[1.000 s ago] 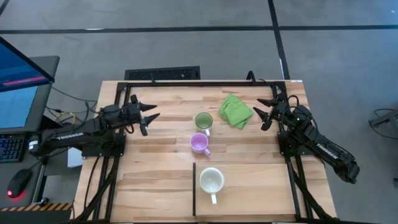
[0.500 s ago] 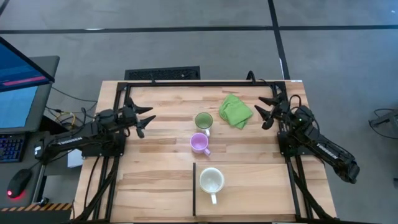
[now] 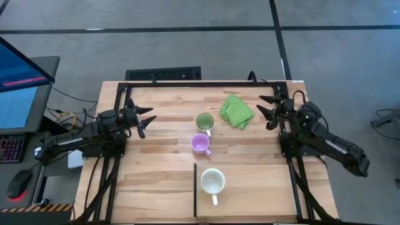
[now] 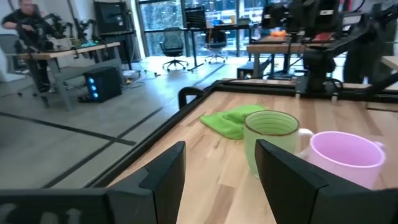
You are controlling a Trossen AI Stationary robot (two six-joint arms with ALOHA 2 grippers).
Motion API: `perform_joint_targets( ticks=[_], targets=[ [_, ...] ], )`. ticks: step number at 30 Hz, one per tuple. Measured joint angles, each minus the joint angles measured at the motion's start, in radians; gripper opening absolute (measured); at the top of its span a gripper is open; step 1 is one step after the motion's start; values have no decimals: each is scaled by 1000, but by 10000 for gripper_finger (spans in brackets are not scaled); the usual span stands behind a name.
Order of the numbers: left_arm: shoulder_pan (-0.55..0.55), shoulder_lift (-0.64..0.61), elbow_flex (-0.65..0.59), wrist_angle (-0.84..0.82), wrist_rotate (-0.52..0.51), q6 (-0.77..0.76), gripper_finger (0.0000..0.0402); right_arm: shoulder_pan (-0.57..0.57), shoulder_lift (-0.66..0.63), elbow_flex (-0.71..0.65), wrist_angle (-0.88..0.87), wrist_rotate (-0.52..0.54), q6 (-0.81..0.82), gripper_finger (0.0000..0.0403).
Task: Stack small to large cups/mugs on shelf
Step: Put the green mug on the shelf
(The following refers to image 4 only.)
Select pink plastic mug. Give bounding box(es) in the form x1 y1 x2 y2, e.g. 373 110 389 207
306 130 386 190

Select black display on stand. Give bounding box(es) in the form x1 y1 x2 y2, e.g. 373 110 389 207
94 1 135 71

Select black-legged desk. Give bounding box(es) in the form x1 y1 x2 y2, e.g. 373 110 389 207
144 24 252 72

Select green folded cloth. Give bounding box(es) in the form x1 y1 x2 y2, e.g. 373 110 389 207
200 105 267 140

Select black mesh office chair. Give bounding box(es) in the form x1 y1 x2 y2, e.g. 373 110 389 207
159 27 190 72
203 29 228 65

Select person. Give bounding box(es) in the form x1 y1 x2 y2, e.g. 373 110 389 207
1 0 52 94

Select black box on floor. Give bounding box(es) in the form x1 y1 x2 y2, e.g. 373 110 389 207
236 62 254 79

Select small black monitor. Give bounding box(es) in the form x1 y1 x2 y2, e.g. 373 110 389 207
184 6 207 29

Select wooden background desk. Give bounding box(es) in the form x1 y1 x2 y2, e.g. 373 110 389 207
17 42 122 111

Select computer tower blue lights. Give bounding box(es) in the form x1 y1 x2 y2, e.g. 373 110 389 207
83 66 123 103

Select black aluminium table frame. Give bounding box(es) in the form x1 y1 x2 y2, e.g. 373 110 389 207
83 79 398 190

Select wooden background table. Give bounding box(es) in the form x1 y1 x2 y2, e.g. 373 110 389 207
246 42 312 78

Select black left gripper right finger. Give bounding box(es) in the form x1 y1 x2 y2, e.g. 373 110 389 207
254 139 398 224

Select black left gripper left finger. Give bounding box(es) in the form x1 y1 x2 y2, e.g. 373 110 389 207
107 141 187 224

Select green ceramic mug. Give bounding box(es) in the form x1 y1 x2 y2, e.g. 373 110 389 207
244 110 314 180

